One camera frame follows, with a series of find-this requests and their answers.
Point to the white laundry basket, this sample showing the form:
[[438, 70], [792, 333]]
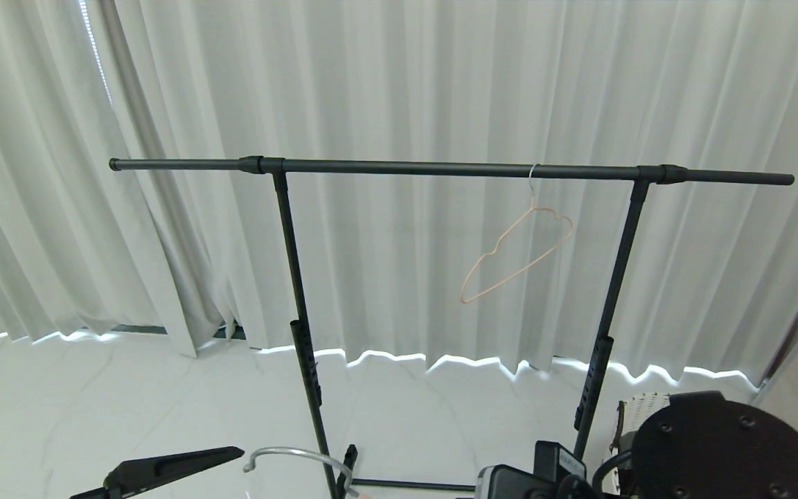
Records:
[[648, 409]]

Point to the white curtain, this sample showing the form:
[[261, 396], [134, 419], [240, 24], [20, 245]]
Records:
[[406, 277], [25, 208]]

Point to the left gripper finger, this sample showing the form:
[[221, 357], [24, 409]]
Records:
[[177, 463]]

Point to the pink clothes hanger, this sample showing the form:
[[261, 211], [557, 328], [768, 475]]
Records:
[[533, 201], [302, 450]]

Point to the black clothes rack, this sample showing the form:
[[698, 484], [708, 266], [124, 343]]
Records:
[[440, 168]]

